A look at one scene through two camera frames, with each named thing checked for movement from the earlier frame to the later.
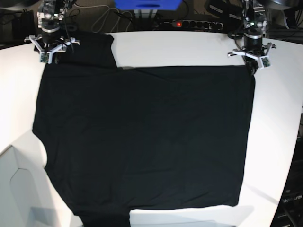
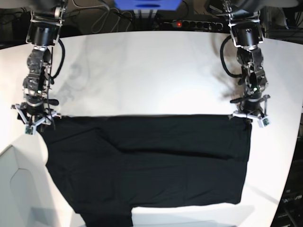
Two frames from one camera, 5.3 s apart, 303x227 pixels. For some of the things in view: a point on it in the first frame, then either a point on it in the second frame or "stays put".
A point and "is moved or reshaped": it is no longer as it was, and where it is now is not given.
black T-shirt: (119, 138) is moved or reshaped
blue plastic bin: (147, 4) stays put
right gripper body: (253, 48) to (250, 108)
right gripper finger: (252, 66) to (247, 124)
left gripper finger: (57, 58) to (43, 127)
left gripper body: (50, 42) to (35, 110)
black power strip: (200, 25) stays put
